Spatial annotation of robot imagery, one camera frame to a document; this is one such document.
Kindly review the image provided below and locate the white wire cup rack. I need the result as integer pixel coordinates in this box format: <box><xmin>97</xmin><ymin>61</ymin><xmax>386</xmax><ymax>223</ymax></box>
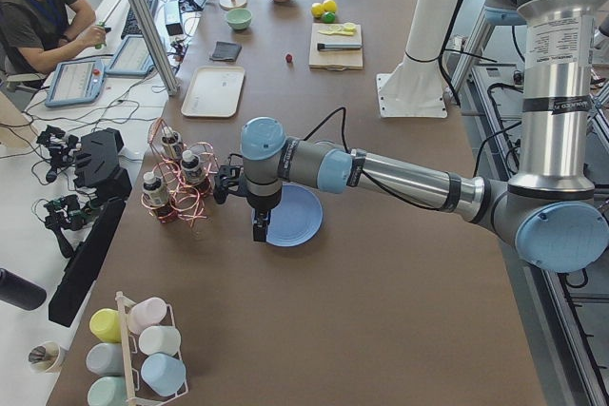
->
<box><xmin>115</xmin><ymin>291</ymin><xmax>189</xmax><ymax>405</ymax></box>

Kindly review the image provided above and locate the black keyboard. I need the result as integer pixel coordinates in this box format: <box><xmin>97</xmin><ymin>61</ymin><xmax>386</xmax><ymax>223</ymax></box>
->
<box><xmin>120</xmin><ymin>0</ymin><xmax>160</xmax><ymax>41</ymax></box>

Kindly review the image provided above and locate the copper wire bottle rack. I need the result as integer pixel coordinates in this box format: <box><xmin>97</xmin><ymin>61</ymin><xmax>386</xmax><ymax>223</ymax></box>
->
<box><xmin>141</xmin><ymin>118</ymin><xmax>219</xmax><ymax>240</ymax></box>

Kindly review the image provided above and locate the mint green bowl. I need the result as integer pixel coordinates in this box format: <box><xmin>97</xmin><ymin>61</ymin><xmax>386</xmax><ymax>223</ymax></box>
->
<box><xmin>225</xmin><ymin>8</ymin><xmax>253</xmax><ymax>31</ymax></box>

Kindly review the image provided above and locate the blue teach pendant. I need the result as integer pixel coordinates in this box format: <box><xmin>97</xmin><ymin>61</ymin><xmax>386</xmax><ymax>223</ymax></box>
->
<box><xmin>45</xmin><ymin>57</ymin><xmax>105</xmax><ymax>108</ymax></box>
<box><xmin>106</xmin><ymin>35</ymin><xmax>154</xmax><ymax>78</ymax></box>

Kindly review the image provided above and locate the black thermos bottle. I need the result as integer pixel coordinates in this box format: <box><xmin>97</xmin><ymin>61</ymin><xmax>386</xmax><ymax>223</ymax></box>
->
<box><xmin>0</xmin><ymin>268</ymin><xmax>47</xmax><ymax>311</ymax></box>

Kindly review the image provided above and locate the black stand equipment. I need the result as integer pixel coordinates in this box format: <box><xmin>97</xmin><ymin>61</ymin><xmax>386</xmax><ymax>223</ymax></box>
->
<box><xmin>45</xmin><ymin>127</ymin><xmax>132</xmax><ymax>327</ymax></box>

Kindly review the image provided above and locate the wooden cutting board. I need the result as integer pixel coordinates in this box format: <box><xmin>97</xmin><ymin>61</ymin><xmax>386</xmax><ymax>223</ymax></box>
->
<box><xmin>308</xmin><ymin>22</ymin><xmax>363</xmax><ymax>70</ymax></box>

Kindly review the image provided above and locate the dark drink bottle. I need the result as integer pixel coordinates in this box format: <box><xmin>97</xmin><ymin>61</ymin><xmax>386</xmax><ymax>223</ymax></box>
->
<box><xmin>143</xmin><ymin>171</ymin><xmax>169</xmax><ymax>208</ymax></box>
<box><xmin>181</xmin><ymin>149</ymin><xmax>205</xmax><ymax>186</ymax></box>
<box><xmin>161</xmin><ymin>126</ymin><xmax>184</xmax><ymax>161</ymax></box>

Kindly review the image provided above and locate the pink cup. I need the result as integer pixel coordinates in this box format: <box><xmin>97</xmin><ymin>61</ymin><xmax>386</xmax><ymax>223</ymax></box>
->
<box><xmin>127</xmin><ymin>297</ymin><xmax>167</xmax><ymax>335</ymax></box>

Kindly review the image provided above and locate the blue plate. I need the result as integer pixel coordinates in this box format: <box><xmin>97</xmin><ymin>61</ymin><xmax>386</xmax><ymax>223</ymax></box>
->
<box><xmin>266</xmin><ymin>184</ymin><xmax>324</xmax><ymax>247</ymax></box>

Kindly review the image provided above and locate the green lime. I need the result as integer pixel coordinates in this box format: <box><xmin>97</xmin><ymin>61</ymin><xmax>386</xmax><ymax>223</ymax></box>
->
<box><xmin>321</xmin><ymin>11</ymin><xmax>336</xmax><ymax>24</ymax></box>

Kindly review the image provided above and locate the seated person in vest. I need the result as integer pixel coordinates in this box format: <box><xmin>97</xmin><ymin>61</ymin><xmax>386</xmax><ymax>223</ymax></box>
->
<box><xmin>1</xmin><ymin>0</ymin><xmax>107</xmax><ymax>75</ymax></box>

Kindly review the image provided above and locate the beige rectangular tray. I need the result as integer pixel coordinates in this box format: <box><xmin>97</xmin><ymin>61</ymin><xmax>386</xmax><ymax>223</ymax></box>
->
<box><xmin>181</xmin><ymin>66</ymin><xmax>246</xmax><ymax>119</ymax></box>

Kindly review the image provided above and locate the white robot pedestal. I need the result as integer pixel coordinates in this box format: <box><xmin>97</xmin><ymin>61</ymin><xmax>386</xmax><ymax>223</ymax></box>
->
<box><xmin>377</xmin><ymin>0</ymin><xmax>459</xmax><ymax>118</ymax></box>

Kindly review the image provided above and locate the grey cup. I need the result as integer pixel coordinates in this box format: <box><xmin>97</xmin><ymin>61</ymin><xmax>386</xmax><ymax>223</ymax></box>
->
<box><xmin>86</xmin><ymin>342</ymin><xmax>124</xmax><ymax>377</ymax></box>

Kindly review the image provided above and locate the dark grey folded cloth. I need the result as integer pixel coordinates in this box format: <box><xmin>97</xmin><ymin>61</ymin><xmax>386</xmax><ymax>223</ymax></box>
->
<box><xmin>209</xmin><ymin>41</ymin><xmax>242</xmax><ymax>62</ymax></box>

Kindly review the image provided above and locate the paper cup with utensils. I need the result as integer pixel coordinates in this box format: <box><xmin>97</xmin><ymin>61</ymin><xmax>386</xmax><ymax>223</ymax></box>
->
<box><xmin>28</xmin><ymin>341</ymin><xmax>68</xmax><ymax>373</ymax></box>

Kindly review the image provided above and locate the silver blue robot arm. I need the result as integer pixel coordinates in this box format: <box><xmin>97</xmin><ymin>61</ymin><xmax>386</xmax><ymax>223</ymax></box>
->
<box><xmin>241</xmin><ymin>0</ymin><xmax>608</xmax><ymax>273</ymax></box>

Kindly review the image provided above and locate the lemon peel wedge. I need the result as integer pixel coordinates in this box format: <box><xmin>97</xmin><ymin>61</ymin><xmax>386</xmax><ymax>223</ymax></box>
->
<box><xmin>318</xmin><ymin>23</ymin><xmax>357</xmax><ymax>36</ymax></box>

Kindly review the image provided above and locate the yellow cup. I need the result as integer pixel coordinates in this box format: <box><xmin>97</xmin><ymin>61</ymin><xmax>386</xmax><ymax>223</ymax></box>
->
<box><xmin>89</xmin><ymin>308</ymin><xmax>121</xmax><ymax>343</ymax></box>

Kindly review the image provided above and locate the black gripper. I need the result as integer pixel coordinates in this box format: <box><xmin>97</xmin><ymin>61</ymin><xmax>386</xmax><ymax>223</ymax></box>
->
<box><xmin>252</xmin><ymin>209</ymin><xmax>272</xmax><ymax>242</ymax></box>

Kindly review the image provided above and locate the white cup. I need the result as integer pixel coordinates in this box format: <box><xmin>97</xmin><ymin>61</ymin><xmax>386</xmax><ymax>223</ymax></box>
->
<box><xmin>138</xmin><ymin>325</ymin><xmax>182</xmax><ymax>357</ymax></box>

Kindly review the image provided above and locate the halved lemon slice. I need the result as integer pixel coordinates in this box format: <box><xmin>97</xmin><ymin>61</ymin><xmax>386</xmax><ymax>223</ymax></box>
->
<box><xmin>327</xmin><ymin>24</ymin><xmax>344</xmax><ymax>34</ymax></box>

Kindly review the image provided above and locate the aluminium frame post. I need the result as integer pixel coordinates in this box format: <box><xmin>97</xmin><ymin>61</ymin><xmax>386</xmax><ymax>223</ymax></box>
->
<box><xmin>128</xmin><ymin>0</ymin><xmax>179</xmax><ymax>96</ymax></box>

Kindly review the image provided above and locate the mint green cup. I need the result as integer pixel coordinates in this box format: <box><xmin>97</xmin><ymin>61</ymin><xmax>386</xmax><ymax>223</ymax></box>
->
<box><xmin>87</xmin><ymin>377</ymin><xmax>127</xmax><ymax>406</ymax></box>

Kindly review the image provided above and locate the knife with black handle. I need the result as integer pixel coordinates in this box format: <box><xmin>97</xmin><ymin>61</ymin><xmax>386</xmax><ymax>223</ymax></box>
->
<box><xmin>316</xmin><ymin>43</ymin><xmax>363</xmax><ymax>51</ymax></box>

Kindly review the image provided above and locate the light blue cup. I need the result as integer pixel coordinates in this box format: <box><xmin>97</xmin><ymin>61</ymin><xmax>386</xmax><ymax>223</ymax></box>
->
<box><xmin>141</xmin><ymin>353</ymin><xmax>187</xmax><ymax>396</ymax></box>

